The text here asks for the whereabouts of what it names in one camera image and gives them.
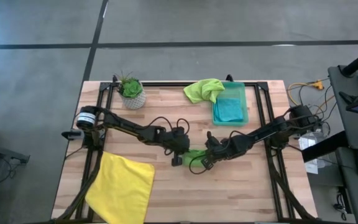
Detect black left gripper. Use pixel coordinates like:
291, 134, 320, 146
163, 127, 191, 167

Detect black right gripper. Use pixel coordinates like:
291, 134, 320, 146
201, 135, 254, 170

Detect dark green microfiber towel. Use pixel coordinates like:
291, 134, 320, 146
180, 149, 209, 168

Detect teal microfiber towel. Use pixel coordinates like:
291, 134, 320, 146
213, 98, 245, 123

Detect lime microfiber towel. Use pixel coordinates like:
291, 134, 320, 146
183, 78, 226, 105

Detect yellow microfiber towel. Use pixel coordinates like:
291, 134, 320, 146
85, 151, 155, 224

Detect teal translucent plastic bin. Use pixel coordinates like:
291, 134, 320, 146
211, 81, 250, 127

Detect succulent in white patterned pot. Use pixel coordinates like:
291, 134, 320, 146
115, 70, 147, 110

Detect white paper box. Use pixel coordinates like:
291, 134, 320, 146
297, 132, 324, 175

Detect black desk beam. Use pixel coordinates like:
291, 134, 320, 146
301, 130, 349, 163

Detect dark grey desk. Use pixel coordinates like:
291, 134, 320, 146
328, 65, 358, 150

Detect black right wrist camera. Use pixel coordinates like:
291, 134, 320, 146
205, 130, 222, 149

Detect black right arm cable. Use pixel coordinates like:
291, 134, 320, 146
188, 130, 248, 175

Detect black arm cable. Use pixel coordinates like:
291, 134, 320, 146
141, 116, 191, 135
188, 130, 248, 175

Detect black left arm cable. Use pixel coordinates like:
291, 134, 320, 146
141, 116, 191, 135

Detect black aluminium table frame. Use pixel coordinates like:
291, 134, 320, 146
75, 74, 315, 223

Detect black clamp bracket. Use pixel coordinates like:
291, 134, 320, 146
61, 129, 85, 141

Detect yellow cable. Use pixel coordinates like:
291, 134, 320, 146
287, 79, 337, 108

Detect black floor cables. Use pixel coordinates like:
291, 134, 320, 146
289, 83, 337, 131

